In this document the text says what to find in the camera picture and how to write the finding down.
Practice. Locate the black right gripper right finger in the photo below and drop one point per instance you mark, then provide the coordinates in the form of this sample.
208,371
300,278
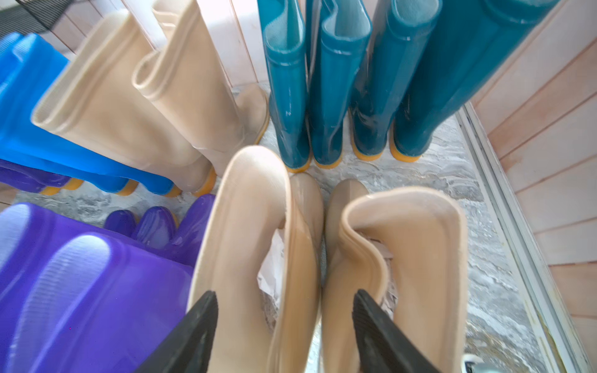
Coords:
382,345

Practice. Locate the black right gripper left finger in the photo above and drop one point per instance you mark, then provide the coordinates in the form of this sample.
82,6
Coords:
188,347

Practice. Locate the large beige boot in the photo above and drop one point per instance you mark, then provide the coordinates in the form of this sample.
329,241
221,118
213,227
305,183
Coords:
396,260

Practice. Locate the large purple boot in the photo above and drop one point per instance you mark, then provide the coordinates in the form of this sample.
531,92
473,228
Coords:
97,304

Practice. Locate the lilac purple boot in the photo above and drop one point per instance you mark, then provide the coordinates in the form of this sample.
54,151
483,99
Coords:
30,235
123,222

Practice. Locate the large blue boot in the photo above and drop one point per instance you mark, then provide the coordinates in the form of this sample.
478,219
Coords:
56,140

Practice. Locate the small blue boot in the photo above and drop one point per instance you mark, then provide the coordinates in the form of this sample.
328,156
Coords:
7,46

